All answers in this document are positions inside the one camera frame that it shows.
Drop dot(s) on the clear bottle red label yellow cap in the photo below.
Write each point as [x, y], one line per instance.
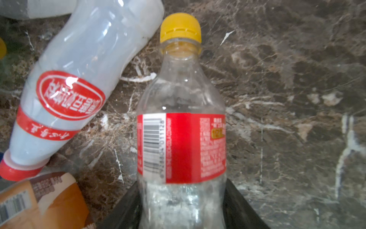
[181, 137]

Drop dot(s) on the clear bottle red green label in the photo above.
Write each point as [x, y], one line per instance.
[36, 9]

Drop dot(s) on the brown coffee bottle right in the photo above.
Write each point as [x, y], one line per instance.
[49, 201]

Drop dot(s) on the green Sprite bottle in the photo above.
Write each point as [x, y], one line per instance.
[5, 51]

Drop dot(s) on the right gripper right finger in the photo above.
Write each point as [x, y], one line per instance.
[238, 213]

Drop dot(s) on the white milky bottle red label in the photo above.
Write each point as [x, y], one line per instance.
[74, 77]

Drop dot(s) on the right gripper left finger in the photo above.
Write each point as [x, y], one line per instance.
[127, 212]

